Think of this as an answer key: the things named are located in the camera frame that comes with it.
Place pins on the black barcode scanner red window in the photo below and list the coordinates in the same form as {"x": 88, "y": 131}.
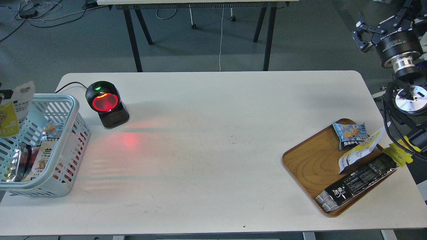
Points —
{"x": 104, "y": 98}

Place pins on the black long snack package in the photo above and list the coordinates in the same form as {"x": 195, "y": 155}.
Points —
{"x": 355, "y": 183}

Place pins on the blue snack in basket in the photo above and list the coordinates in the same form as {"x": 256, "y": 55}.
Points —
{"x": 52, "y": 130}

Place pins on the silver foil snack in basket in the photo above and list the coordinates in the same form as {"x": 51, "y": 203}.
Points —
{"x": 20, "y": 159}

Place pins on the black table legs background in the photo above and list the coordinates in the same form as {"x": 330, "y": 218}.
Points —
{"x": 199, "y": 4}

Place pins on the blue snack packet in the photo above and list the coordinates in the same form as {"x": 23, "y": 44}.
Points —
{"x": 350, "y": 135}

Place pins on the yellow cartoon face snack bag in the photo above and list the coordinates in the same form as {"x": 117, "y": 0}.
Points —
{"x": 399, "y": 152}

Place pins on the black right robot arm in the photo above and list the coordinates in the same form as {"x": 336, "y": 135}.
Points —
{"x": 397, "y": 43}

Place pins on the light blue plastic basket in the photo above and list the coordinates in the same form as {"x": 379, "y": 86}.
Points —
{"x": 62, "y": 166}

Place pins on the white brown snack in basket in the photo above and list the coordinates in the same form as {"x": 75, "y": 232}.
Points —
{"x": 39, "y": 158}

